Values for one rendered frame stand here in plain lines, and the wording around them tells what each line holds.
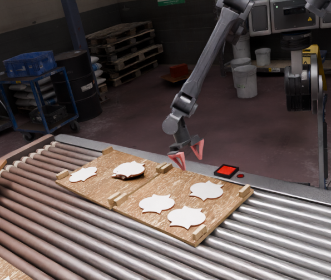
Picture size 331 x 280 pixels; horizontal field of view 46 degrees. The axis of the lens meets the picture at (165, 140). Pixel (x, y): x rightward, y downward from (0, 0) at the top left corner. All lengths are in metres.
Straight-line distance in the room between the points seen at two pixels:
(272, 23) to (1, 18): 5.30
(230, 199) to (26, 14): 5.83
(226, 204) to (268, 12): 0.89
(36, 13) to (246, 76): 3.68
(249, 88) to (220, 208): 3.83
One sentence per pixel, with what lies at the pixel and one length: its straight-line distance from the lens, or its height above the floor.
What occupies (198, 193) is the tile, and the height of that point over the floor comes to 0.94.
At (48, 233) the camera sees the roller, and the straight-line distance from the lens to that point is 1.53.
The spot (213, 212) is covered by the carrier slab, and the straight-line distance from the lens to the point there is 1.37.
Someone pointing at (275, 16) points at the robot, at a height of 1.45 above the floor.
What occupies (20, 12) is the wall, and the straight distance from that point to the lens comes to 6.82.
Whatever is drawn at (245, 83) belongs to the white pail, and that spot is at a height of 0.20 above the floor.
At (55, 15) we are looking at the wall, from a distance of 7.17.
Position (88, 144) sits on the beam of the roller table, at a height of 0.92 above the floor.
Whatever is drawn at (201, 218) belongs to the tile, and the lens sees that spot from 1.33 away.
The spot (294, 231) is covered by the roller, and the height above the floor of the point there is 0.92.
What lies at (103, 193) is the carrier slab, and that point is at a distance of 1.63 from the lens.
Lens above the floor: 1.73
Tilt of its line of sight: 24 degrees down
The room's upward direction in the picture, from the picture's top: 11 degrees counter-clockwise
